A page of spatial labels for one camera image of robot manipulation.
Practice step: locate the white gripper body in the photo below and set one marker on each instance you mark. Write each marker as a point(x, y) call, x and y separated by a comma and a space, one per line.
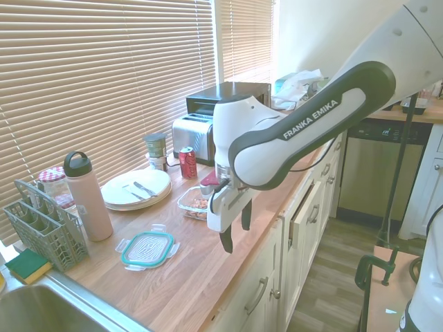
point(225, 207)

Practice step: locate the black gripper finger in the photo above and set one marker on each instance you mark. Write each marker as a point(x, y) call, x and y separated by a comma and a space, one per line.
point(227, 242)
point(246, 218)

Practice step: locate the clear lid with teal seal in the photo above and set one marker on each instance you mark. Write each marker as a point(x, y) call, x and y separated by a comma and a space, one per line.
point(149, 247)

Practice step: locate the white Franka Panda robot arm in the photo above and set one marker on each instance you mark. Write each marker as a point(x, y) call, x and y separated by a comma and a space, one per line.
point(311, 131)

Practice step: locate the square glass food container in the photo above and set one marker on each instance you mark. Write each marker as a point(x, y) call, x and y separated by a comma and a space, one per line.
point(187, 204)

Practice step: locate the brown cereal squares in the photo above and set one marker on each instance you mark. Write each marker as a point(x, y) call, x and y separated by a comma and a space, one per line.
point(198, 207)

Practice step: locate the red cola can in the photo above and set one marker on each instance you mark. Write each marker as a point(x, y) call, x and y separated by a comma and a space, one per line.
point(188, 164)

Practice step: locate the round metal cabinet knob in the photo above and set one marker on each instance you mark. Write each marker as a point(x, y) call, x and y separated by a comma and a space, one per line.
point(275, 293)

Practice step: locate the white kitchen cabinet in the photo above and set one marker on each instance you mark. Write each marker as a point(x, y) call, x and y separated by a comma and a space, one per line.
point(304, 263)

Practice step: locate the white dinner plate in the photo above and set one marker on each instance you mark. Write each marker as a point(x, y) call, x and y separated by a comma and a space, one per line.
point(155, 178)
point(138, 207)

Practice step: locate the stainless steel toaster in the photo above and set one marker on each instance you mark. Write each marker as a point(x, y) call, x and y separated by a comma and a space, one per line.
point(192, 136)

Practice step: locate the white yoghurt tub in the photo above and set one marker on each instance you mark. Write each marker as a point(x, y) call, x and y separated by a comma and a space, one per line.
point(157, 163)

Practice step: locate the metal table knife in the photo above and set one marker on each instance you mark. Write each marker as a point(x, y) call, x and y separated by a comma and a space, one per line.
point(143, 188)

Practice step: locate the green plastic tub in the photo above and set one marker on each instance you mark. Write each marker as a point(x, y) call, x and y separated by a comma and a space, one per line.
point(155, 145)

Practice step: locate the dark green C clamp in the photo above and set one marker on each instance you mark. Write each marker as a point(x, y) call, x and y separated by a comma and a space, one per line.
point(363, 276)

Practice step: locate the pink bottle with black cap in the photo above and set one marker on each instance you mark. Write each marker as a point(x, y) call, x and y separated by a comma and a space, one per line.
point(91, 204)

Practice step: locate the stainless steel dishwasher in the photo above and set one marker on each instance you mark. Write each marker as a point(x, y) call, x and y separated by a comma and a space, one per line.
point(377, 166)

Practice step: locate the white crumpled plastic bag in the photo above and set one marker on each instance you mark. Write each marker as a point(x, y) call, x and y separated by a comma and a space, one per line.
point(297, 86)

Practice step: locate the plywood robot table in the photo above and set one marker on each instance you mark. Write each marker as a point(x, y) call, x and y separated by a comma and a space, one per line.
point(391, 304)

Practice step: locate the wide beige window blind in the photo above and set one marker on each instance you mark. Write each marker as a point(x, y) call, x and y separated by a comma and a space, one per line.
point(104, 86)

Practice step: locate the narrow beige window blind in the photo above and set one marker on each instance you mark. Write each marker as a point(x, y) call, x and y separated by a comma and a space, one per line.
point(245, 34)

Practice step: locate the grey plastic cutlery basket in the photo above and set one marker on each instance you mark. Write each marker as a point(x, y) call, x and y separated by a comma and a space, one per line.
point(45, 235)

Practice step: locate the stainless steel sink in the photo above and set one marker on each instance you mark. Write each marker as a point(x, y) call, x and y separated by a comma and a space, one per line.
point(52, 304)

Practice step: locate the yellow green sponge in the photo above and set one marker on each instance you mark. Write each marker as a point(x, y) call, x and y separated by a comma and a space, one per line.
point(27, 268)

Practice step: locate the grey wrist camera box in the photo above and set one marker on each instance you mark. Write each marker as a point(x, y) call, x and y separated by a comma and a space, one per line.
point(208, 185)

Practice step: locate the black camera stand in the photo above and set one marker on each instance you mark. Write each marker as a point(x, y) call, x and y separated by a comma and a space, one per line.
point(398, 173)

